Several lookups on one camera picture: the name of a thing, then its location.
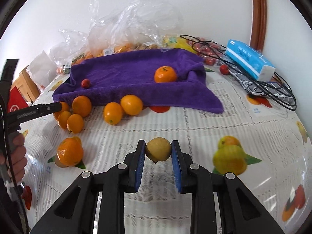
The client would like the large orange mandarin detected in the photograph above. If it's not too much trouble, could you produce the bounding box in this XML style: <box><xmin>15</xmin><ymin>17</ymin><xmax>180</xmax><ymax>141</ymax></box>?
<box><xmin>57</xmin><ymin>136</ymin><xmax>83</xmax><ymax>166</ymax></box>

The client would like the large orange with stem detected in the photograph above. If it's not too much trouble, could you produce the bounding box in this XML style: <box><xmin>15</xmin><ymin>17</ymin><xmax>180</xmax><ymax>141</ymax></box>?
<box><xmin>71</xmin><ymin>96</ymin><xmax>92</xmax><ymax>118</ymax></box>

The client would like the small red fruit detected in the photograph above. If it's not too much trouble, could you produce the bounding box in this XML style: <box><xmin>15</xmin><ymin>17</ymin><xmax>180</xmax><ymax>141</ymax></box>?
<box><xmin>219</xmin><ymin>65</ymin><xmax>230</xmax><ymax>75</ymax></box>
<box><xmin>81</xmin><ymin>79</ymin><xmax>91</xmax><ymax>89</ymax></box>

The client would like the small orange kumquat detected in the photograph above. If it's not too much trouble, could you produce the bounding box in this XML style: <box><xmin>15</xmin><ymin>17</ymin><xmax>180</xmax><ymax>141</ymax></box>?
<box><xmin>121</xmin><ymin>95</ymin><xmax>143</xmax><ymax>116</ymax></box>
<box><xmin>103</xmin><ymin>102</ymin><xmax>123</xmax><ymax>125</ymax></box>

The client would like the small yellow-green fruit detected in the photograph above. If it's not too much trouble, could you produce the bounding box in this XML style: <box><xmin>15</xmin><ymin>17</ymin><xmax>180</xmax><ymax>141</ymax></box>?
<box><xmin>145</xmin><ymin>137</ymin><xmax>172</xmax><ymax>162</ymax></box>

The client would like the bag of red fruits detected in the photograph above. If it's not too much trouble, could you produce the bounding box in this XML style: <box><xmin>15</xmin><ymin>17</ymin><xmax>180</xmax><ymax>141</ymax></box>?
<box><xmin>187</xmin><ymin>37</ymin><xmax>229</xmax><ymax>66</ymax></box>

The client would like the left hand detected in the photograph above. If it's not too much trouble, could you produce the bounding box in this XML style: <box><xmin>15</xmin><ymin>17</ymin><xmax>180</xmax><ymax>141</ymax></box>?
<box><xmin>0</xmin><ymin>133</ymin><xmax>27</xmax><ymax>183</ymax></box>

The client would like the red paper bag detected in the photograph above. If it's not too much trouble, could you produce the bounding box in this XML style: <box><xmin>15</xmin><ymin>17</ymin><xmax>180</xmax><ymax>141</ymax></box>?
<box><xmin>7</xmin><ymin>87</ymin><xmax>28</xmax><ymax>113</ymax></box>

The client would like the wooden chair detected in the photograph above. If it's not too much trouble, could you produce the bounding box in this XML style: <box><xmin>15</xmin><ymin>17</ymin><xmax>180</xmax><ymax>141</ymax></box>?
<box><xmin>11</xmin><ymin>66</ymin><xmax>40</xmax><ymax>103</ymax></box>

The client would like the white plastic bag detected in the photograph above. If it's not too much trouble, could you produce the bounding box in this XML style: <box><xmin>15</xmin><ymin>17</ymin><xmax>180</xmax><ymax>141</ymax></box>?
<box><xmin>27</xmin><ymin>51</ymin><xmax>57</xmax><ymax>88</ymax></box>

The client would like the clear plastic bag of oranges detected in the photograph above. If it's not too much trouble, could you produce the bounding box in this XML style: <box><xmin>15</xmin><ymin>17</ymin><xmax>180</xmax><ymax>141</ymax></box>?
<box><xmin>49</xmin><ymin>29</ymin><xmax>96</xmax><ymax>74</ymax></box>

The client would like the purple towel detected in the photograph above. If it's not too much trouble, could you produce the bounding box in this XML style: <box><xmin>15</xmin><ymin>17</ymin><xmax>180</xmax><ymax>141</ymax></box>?
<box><xmin>52</xmin><ymin>49</ymin><xmax>224</xmax><ymax>113</ymax></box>

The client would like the patterned grey pouch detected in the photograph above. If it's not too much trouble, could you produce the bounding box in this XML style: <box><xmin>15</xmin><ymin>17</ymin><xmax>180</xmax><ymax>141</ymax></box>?
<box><xmin>228</xmin><ymin>65</ymin><xmax>294</xmax><ymax>103</ymax></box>

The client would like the blue tissue pack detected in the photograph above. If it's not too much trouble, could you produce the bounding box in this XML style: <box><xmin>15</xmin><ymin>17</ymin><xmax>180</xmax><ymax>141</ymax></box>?
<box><xmin>225</xmin><ymin>40</ymin><xmax>276</xmax><ymax>82</ymax></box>

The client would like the yellow snack bag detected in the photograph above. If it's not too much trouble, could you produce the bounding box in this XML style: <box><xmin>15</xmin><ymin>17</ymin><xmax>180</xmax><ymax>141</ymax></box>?
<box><xmin>162</xmin><ymin>35</ymin><xmax>197</xmax><ymax>54</ymax></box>

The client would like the black cable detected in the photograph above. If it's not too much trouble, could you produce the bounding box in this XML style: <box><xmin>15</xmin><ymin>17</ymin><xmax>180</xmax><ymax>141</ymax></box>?
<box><xmin>179</xmin><ymin>34</ymin><xmax>298</xmax><ymax>112</ymax></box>

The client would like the brown wooden frame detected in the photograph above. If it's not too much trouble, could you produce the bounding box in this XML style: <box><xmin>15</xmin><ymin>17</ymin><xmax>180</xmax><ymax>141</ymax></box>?
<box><xmin>250</xmin><ymin>0</ymin><xmax>267</xmax><ymax>52</ymax></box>

